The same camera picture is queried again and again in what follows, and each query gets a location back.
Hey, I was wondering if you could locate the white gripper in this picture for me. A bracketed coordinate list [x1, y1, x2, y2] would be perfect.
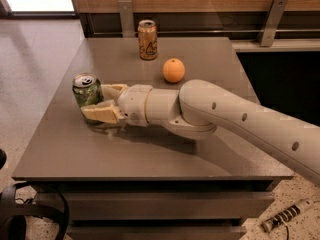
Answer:
[81, 84, 153, 127]

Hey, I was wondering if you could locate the green soda can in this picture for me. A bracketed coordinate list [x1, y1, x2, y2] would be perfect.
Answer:
[72, 73, 103, 108]

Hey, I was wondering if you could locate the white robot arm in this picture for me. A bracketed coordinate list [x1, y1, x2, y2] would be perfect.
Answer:
[81, 80, 320, 185]

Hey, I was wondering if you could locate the orange soda can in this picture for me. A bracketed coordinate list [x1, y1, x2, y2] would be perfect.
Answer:
[138, 20, 158, 60]

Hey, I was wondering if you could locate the orange fruit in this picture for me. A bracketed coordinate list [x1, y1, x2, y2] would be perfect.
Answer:
[163, 58, 185, 83]

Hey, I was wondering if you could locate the grey drawer cabinet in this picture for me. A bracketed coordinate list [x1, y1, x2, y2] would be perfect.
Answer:
[13, 38, 292, 240]

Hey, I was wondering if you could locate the black round object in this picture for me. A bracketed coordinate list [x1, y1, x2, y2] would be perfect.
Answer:
[0, 149, 7, 170]

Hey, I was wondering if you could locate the left metal bracket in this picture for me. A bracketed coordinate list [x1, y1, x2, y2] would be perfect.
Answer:
[118, 0, 135, 38]

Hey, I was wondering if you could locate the metal bracket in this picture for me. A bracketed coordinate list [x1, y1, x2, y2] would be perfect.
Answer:
[258, 0, 288, 47]
[118, 0, 135, 38]

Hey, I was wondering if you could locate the right metal bracket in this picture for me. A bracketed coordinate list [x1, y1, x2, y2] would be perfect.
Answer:
[258, 0, 288, 47]

